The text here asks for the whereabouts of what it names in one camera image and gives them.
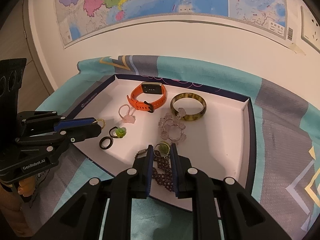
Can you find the hand holding left gripper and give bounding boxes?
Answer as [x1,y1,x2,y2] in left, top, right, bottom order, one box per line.
[1,176,36,237]

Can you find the dark purple bead bracelet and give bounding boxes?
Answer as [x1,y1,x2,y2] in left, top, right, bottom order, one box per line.
[134,148,175,193]

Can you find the white wall socket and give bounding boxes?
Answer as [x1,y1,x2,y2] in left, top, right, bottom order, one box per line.
[300,6,320,52]

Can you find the teal grey patterned cloth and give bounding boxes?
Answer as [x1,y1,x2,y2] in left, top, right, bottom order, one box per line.
[22,55,319,239]

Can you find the clear pink bead bracelet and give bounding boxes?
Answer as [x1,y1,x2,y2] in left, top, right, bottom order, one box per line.
[158,107,188,145]

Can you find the black ring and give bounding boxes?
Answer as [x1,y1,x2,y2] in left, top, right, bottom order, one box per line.
[99,136,114,151]

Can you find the green stone ring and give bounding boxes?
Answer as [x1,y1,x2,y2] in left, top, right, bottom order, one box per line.
[154,142,171,158]

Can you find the dark blue shallow box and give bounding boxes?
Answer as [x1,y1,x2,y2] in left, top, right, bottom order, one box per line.
[65,74,258,212]

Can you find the colourful wall map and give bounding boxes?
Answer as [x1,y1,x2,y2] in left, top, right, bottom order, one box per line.
[55,0,293,46]

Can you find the orange smart watch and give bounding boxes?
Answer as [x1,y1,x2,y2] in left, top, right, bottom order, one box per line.
[127,82,167,113]

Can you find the pink star hair tie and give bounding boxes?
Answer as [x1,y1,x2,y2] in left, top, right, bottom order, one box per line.
[118,103,136,124]

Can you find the tortoiseshell bangle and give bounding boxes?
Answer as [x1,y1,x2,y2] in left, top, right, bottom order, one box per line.
[170,92,207,121]

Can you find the green flower hair tie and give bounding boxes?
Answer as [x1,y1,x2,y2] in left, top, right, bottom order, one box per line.
[109,126,128,139]

